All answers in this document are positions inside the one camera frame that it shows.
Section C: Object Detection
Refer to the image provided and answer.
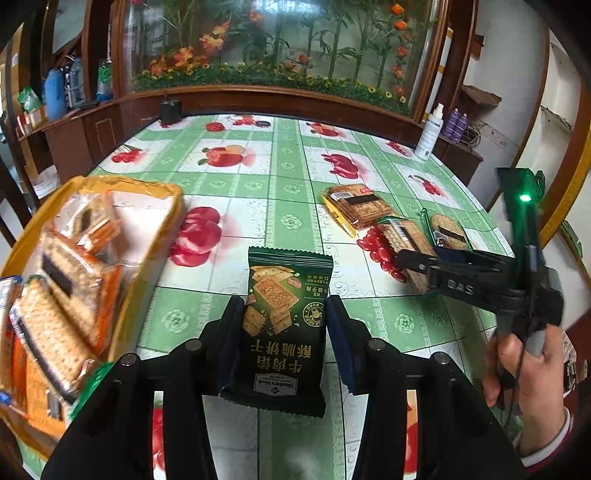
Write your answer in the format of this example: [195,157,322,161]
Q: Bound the round cracker green pack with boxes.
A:
[421,208,472,251]

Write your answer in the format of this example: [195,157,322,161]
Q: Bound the green long cracker pack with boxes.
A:
[378,216,437,295]

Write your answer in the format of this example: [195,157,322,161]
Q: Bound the dark green cracker packet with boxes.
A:
[221,246,334,418]

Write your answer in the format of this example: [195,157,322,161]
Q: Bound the orange rectangular cracker pack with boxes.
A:
[40,228,121,356]

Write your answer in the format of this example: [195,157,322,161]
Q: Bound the right human hand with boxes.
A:
[483,325,571,466]

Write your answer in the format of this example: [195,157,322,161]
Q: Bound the yellow square cracker pack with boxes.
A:
[322,184,394,237]

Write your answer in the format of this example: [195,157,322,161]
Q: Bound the white spray bottle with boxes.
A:
[415,103,444,160]

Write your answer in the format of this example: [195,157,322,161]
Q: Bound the green fruit pattern tablecloth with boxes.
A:
[18,113,523,480]

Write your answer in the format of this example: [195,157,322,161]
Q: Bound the purple bottles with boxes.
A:
[442,108,468,143]

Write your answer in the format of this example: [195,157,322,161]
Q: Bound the yellow rimmed snack tray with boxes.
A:
[1,175,185,458]

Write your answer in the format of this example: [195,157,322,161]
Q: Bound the floral glass cabinet partition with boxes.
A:
[80,1,451,117]

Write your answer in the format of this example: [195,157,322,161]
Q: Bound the small black box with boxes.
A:
[159,94,182,126]

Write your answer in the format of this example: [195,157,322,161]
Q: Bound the green label bottle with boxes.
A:
[96,59,113,102]

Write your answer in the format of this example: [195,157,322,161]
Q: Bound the green white bag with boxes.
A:
[17,86,43,114]

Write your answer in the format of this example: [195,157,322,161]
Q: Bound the blue thermos jug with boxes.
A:
[44,69,67,121]

